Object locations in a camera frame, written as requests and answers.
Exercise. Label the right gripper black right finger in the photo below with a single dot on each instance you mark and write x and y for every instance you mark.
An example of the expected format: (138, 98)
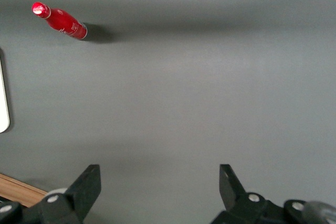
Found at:
(233, 195)

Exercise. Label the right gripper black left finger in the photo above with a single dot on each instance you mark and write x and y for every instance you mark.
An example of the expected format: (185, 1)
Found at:
(84, 192)

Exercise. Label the white tray edge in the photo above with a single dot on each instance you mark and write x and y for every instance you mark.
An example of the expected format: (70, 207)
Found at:
(3, 98)

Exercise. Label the wooden drawer cabinet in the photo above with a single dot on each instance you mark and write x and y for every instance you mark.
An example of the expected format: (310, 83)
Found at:
(18, 191)

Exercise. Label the red soda bottle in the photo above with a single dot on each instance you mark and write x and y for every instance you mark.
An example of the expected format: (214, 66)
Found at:
(65, 23)

